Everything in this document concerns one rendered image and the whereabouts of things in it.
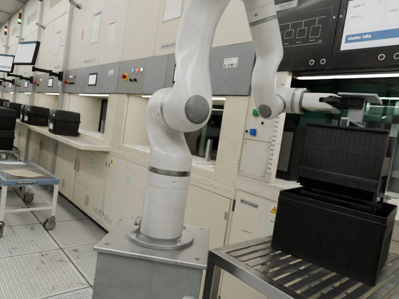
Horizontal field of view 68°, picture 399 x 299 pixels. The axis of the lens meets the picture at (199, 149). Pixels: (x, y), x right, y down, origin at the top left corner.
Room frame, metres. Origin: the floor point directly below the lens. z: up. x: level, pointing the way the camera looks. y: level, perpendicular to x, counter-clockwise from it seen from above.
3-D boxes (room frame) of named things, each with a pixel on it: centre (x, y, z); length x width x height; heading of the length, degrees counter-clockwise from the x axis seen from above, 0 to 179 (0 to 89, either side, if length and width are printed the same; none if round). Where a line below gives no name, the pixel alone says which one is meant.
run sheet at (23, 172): (2.59, 1.53, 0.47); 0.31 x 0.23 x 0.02; 64
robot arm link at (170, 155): (0.85, 0.09, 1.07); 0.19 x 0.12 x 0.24; 33
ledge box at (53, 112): (3.23, 1.51, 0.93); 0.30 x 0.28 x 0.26; 39
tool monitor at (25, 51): (3.50, 1.97, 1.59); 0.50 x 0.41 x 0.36; 132
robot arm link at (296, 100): (0.99, -0.31, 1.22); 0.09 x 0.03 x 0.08; 142
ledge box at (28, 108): (4.11, 2.31, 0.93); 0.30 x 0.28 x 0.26; 45
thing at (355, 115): (0.88, -0.44, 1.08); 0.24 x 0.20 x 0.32; 142
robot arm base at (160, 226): (0.83, 0.08, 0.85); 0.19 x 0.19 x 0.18
